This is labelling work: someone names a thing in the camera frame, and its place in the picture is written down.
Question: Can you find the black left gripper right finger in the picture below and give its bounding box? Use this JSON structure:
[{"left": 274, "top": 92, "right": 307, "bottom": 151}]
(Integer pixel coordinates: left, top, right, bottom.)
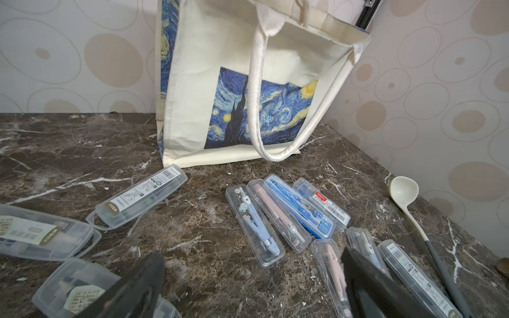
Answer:
[{"left": 341, "top": 247, "right": 433, "bottom": 317}]

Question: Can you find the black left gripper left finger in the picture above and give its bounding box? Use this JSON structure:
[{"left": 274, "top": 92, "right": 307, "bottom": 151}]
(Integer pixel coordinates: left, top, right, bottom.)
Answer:
[{"left": 76, "top": 250, "right": 164, "bottom": 317}]

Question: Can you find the clear compass case right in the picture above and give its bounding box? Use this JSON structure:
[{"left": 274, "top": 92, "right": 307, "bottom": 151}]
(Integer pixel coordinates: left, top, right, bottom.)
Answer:
[{"left": 378, "top": 239, "right": 463, "bottom": 318}]

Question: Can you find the pink compass clear case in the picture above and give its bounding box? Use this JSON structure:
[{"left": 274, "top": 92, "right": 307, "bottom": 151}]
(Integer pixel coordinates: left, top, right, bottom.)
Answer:
[{"left": 310, "top": 239, "right": 353, "bottom": 317}]

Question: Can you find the pink compass case upper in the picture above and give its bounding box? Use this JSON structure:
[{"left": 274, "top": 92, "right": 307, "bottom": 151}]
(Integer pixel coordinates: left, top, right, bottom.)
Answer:
[{"left": 247, "top": 179, "right": 311, "bottom": 254}]

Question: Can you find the blue compass clear case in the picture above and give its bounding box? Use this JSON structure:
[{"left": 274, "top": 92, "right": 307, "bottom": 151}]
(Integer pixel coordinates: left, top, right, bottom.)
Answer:
[{"left": 264, "top": 174, "right": 335, "bottom": 239}]

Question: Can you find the light blue compass case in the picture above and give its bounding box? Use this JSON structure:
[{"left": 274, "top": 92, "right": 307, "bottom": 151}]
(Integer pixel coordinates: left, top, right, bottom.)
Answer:
[{"left": 225, "top": 184, "right": 286, "bottom": 268}]

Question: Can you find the cream canvas tote bag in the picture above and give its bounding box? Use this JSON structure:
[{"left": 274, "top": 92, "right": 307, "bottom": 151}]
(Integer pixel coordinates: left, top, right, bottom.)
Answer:
[{"left": 156, "top": 1, "right": 371, "bottom": 168}]

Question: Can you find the gold label clear case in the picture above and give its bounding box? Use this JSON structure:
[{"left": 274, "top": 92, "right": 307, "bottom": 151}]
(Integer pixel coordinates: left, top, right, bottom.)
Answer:
[{"left": 32, "top": 258, "right": 181, "bottom": 317}]

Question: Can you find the red label clear case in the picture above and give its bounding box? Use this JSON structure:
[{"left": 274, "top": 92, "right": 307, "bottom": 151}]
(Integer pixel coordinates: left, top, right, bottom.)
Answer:
[{"left": 292, "top": 178, "right": 351, "bottom": 233}]

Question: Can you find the long barcode clear case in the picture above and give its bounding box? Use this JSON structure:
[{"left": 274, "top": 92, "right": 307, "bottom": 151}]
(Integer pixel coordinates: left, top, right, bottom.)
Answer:
[{"left": 86, "top": 165, "right": 188, "bottom": 231}]

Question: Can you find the clear case near rack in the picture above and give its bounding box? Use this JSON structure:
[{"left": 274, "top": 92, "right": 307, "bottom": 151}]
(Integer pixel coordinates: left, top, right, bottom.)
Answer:
[{"left": 1, "top": 204, "right": 102, "bottom": 262}]

